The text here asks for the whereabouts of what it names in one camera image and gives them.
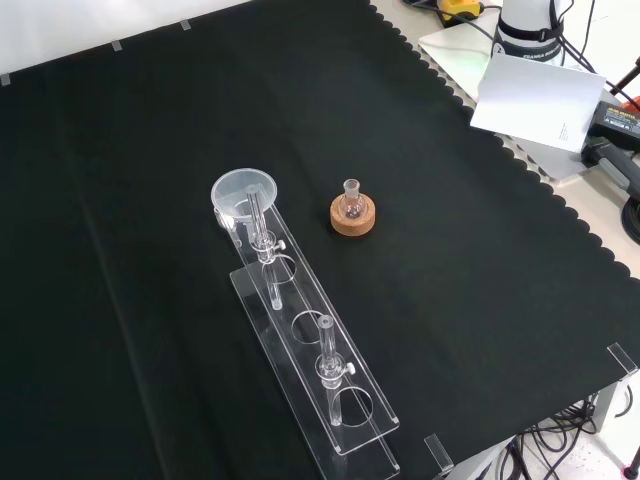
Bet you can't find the clear plastic funnel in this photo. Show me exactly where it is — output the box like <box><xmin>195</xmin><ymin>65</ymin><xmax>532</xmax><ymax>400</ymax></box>
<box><xmin>210</xmin><ymin>167</ymin><xmax>279</xmax><ymax>234</ymax></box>

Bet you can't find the clear acrylic funnel stand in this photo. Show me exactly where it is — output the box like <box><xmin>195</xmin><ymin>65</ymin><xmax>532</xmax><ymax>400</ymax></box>
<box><xmin>219</xmin><ymin>183</ymin><xmax>402</xmax><ymax>476</ymax></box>

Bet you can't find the small round-bottom glass flask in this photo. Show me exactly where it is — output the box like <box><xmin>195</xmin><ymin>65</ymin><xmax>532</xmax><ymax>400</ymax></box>
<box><xmin>340</xmin><ymin>178</ymin><xmax>365</xmax><ymax>220</ymax></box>

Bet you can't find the black scalloped bench cloth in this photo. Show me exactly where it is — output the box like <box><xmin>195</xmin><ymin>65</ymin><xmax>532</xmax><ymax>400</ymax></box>
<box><xmin>0</xmin><ymin>0</ymin><xmax>640</xmax><ymax>480</ymax></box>

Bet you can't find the clear cloth clip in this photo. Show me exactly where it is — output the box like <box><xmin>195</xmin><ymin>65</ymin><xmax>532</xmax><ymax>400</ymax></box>
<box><xmin>606</xmin><ymin>343</ymin><xmax>640</xmax><ymax>376</ymax></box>
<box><xmin>423</xmin><ymin>433</ymin><xmax>455</xmax><ymax>474</ymax></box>

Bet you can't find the pale white board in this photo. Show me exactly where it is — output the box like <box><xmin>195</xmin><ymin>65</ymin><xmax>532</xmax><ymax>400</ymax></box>
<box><xmin>469</xmin><ymin>53</ymin><xmax>607</xmax><ymax>152</ymax></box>

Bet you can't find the yellow stop button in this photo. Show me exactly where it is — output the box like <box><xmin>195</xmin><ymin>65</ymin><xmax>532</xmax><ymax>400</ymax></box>
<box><xmin>437</xmin><ymin>0</ymin><xmax>486</xmax><ymax>26</ymax></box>

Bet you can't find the black power adapter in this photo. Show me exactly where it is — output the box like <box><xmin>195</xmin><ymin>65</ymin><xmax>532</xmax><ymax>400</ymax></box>
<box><xmin>587</xmin><ymin>99</ymin><xmax>640</xmax><ymax>151</ymax></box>

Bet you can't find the black tripod leg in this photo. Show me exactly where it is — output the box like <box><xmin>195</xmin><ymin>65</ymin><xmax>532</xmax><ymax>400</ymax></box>
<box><xmin>607</xmin><ymin>54</ymin><xmax>640</xmax><ymax>97</ymax></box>

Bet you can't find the cork ring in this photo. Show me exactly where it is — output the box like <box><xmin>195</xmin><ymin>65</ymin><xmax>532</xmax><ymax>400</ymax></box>
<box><xmin>329</xmin><ymin>195</ymin><xmax>376</xmax><ymax>238</ymax></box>

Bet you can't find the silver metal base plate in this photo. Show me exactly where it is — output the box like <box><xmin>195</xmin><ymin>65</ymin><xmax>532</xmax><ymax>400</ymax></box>
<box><xmin>417</xmin><ymin>22</ymin><xmax>621</xmax><ymax>184</ymax></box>

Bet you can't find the grey black clamp handle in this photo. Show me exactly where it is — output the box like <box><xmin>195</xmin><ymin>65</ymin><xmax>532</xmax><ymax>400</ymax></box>
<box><xmin>582</xmin><ymin>138</ymin><xmax>640</xmax><ymax>201</ymax></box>

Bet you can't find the black cable bundle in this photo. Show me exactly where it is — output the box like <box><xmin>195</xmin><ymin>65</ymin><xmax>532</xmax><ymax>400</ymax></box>
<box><xmin>494</xmin><ymin>392</ymin><xmax>640</xmax><ymax>480</ymax></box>

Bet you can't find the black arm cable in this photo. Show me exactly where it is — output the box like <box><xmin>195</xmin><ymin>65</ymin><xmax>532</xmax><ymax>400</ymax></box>
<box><xmin>548</xmin><ymin>0</ymin><xmax>609</xmax><ymax>77</ymax></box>

